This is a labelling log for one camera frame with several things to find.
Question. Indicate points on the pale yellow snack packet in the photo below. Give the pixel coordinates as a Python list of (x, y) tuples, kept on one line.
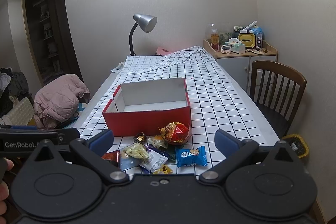
[(137, 151)]

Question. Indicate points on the pink puffer jacket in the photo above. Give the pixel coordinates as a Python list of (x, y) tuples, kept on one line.
[(58, 101)]

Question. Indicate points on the orange drink bottle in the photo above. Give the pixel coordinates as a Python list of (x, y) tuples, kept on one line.
[(214, 40)]

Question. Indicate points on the wooden chair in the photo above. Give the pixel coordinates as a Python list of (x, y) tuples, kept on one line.
[(277, 91)]

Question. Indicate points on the tissue box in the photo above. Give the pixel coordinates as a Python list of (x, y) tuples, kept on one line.
[(236, 45)]

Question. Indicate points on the red yellow snack bag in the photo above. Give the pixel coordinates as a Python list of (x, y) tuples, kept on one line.
[(176, 133)]

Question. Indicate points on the egg yolk pastry packet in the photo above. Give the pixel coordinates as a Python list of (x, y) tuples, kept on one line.
[(158, 142)]

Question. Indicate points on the purple candy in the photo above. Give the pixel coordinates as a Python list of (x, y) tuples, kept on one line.
[(150, 148)]

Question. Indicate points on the white label snack packet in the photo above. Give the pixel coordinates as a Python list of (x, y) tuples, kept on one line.
[(153, 162)]

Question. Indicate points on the green snack packet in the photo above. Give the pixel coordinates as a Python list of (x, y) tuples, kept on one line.
[(170, 151)]

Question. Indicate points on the blue cookie packet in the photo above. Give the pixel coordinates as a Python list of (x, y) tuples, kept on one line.
[(191, 157)]

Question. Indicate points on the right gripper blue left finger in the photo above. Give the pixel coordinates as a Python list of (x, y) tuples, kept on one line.
[(89, 154)]

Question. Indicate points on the light blue biscuit packet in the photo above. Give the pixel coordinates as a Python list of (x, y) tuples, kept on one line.
[(126, 162)]

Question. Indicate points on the wooden corner cabinet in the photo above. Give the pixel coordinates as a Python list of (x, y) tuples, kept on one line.
[(239, 66)]

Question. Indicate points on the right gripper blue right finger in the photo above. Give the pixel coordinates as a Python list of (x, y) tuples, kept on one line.
[(236, 153)]

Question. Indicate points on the red brown triangular snack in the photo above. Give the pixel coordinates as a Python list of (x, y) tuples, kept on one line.
[(112, 157)]

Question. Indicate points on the white digital timer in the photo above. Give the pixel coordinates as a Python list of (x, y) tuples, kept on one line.
[(226, 49)]

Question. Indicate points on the dark bookshelf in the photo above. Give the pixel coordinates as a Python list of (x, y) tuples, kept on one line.
[(49, 40)]

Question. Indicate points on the yellow woven waste basket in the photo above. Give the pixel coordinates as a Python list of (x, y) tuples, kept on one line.
[(298, 145)]

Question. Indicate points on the person's left hand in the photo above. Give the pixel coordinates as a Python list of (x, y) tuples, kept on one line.
[(6, 164)]

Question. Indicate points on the red cardboard box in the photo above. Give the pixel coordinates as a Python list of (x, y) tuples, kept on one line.
[(147, 106)]

